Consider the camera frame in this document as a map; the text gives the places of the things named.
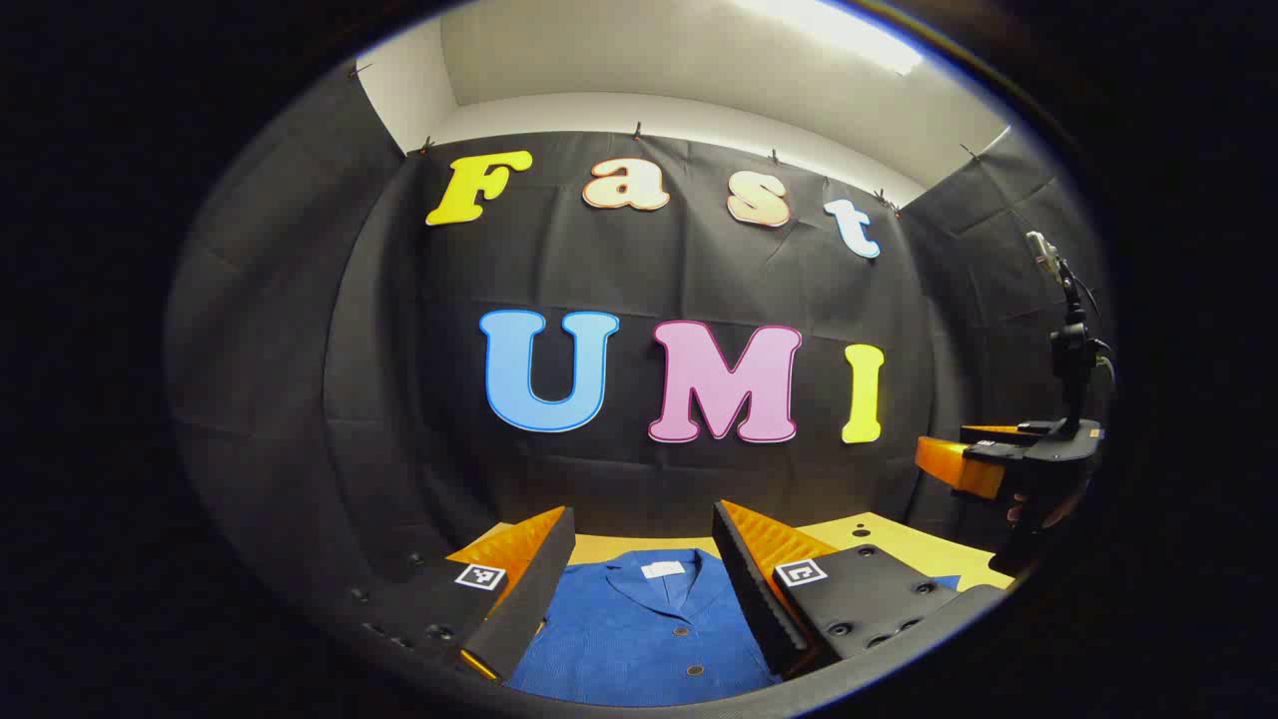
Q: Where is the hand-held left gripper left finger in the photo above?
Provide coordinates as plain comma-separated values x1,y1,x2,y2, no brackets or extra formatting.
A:
344,505,578,683

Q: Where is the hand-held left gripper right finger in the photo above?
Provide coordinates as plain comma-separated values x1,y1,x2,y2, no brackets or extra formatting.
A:
710,499,1007,681

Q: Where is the blue corduroy shirt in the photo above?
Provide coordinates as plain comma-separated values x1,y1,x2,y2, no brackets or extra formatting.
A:
504,547,964,708

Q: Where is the black backdrop cloth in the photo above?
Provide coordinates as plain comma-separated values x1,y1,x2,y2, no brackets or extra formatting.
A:
165,60,1114,645

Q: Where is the ceiling light panel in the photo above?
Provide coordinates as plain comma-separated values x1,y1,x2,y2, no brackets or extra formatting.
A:
737,0,926,77

